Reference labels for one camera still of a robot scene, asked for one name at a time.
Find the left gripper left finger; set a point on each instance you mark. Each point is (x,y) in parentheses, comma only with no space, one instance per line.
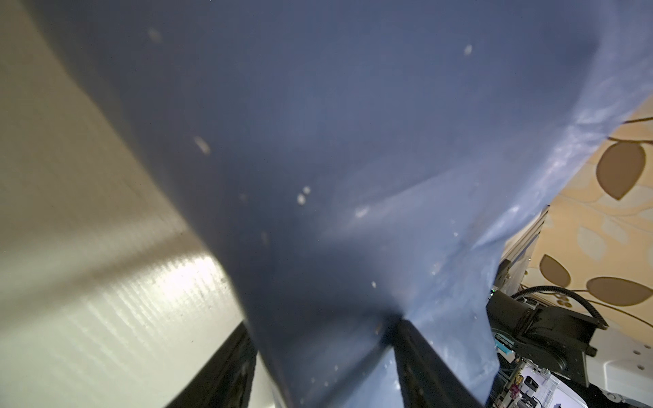
(226,380)

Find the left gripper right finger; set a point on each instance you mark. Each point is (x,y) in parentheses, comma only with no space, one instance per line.
(425,379)

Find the light blue wrapping paper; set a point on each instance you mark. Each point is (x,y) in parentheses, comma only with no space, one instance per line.
(354,163)

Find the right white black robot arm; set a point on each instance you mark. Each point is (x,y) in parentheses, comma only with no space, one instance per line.
(580,347)

